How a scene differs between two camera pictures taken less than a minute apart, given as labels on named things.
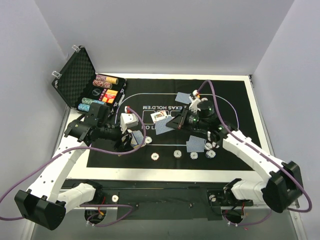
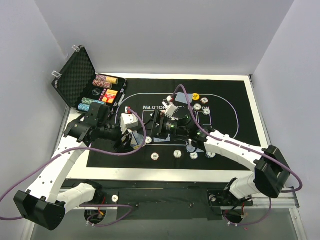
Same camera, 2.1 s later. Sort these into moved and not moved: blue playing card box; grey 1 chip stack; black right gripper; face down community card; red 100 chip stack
Moved: black right gripper; face down community card
Not moved: grey 1 chip stack; blue playing card box; red 100 chip stack
